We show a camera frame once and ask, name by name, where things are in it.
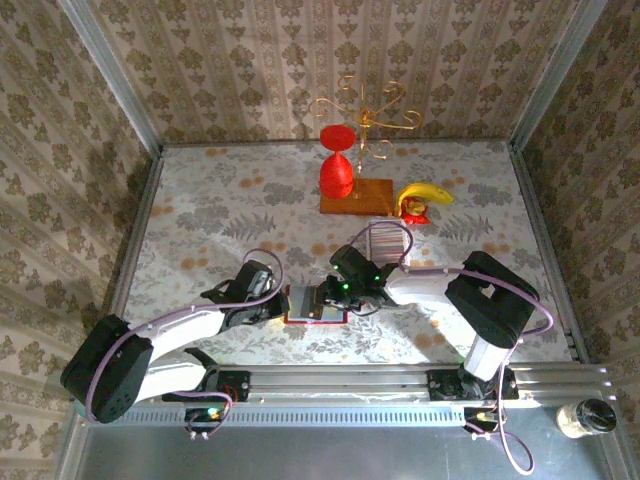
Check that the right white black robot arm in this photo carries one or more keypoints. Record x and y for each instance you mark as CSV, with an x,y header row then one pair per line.
x,y
425,290

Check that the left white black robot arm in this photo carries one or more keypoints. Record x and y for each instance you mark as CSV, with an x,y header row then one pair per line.
x,y
185,327

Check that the white card tray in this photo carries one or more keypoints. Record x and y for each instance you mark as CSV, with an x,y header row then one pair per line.
x,y
407,257

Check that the stack of credit cards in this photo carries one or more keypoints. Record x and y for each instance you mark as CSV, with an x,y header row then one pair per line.
x,y
387,242

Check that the red yellow toy figure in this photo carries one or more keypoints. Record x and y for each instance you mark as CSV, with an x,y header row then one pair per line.
x,y
412,211

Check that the small connector board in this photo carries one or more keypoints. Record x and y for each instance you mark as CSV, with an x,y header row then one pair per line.
x,y
475,416
200,415

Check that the red hourglass-shaped ornament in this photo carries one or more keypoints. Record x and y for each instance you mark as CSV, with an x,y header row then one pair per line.
x,y
336,175

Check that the yellow banana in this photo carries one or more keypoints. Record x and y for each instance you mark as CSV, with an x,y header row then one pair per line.
x,y
425,192

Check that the glass jar black lid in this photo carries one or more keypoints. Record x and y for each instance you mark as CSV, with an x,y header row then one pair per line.
x,y
595,416

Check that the aluminium mounting rail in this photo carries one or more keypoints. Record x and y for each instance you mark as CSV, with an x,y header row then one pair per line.
x,y
340,382

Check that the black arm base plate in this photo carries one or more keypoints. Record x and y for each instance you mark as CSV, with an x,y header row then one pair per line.
x,y
440,386
237,387

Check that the aluminium table side rail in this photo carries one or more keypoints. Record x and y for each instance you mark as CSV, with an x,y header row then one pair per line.
x,y
142,215
534,210

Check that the aluminium corner post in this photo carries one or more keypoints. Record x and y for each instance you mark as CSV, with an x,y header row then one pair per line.
x,y
556,75
114,75

